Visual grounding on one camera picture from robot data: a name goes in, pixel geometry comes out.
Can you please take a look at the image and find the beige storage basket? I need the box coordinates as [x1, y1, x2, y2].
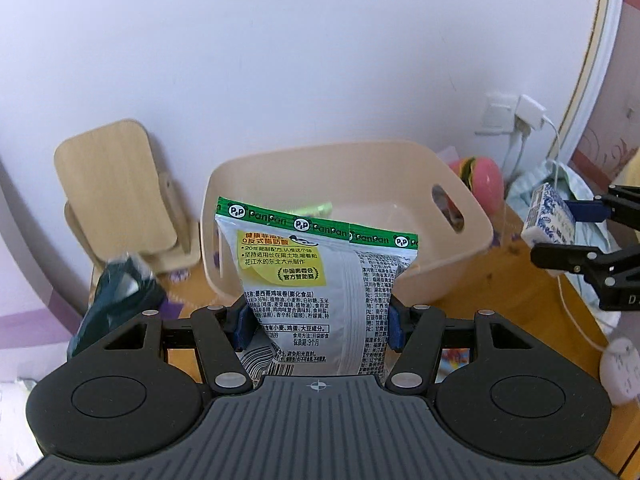
[200, 140, 494, 307]

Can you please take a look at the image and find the wooden desktop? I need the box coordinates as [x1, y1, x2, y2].
[90, 200, 624, 479]

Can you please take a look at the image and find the white wall socket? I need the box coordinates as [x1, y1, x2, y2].
[482, 92, 516, 134]

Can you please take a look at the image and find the colourful printed packet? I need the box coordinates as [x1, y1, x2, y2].
[439, 347, 474, 385]

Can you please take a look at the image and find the light green packet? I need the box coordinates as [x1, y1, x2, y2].
[272, 201, 334, 219]

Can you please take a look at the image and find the white power strip cable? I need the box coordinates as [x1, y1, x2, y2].
[557, 270, 612, 356]

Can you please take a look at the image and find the white door frame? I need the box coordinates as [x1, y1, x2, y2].
[554, 0, 628, 163]

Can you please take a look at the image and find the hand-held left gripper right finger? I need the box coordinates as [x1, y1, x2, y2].
[384, 303, 538, 397]

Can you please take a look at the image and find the light wooden stand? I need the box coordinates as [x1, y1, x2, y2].
[54, 119, 202, 276]

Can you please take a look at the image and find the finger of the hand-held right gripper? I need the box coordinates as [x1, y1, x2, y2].
[565, 185, 640, 231]
[530, 242, 609, 281]

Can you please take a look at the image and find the white power strip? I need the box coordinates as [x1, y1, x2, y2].
[597, 337, 637, 407]

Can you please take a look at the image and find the pink burger toy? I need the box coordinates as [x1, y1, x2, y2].
[447, 156, 505, 217]

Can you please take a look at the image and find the pale green striped cloth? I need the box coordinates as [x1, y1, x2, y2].
[505, 160, 626, 337]

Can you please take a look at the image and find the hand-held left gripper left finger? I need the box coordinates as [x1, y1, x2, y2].
[101, 304, 256, 395]

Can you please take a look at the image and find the dark green packet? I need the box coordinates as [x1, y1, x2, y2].
[67, 255, 169, 361]

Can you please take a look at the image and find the blue and white patterned box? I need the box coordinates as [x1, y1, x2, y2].
[521, 182, 576, 249]

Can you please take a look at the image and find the green and white snack bag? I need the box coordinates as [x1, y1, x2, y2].
[214, 196, 420, 379]

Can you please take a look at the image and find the white charger cable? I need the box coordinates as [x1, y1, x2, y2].
[500, 115, 564, 187]

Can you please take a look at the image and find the white charger plug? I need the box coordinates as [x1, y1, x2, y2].
[512, 94, 546, 132]

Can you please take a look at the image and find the pink patterned panel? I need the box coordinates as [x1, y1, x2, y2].
[570, 0, 640, 196]

